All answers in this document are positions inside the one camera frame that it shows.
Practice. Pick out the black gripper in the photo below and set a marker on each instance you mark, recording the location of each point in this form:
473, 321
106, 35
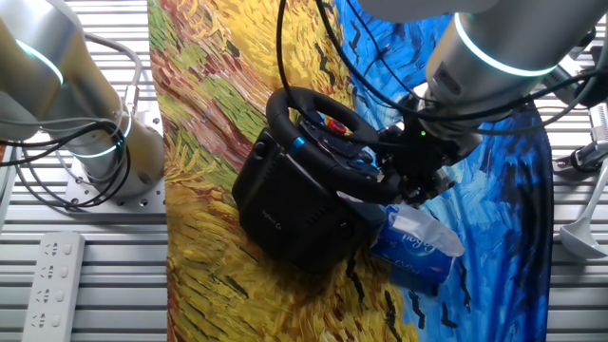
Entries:
418, 157

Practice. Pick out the black steering wheel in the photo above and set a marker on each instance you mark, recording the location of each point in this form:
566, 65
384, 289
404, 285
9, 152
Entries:
285, 109

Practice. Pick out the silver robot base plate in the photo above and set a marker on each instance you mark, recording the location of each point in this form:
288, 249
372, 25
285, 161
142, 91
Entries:
142, 204

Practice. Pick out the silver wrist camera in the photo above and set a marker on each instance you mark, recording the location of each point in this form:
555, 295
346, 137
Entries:
565, 83

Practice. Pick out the white power strip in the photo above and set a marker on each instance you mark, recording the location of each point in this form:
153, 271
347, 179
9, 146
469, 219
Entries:
52, 285

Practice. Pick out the blue tissue pack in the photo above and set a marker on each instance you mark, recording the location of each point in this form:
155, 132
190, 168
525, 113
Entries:
413, 259

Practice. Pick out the painted wheatfield cloth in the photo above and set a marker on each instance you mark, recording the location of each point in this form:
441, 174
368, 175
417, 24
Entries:
475, 237

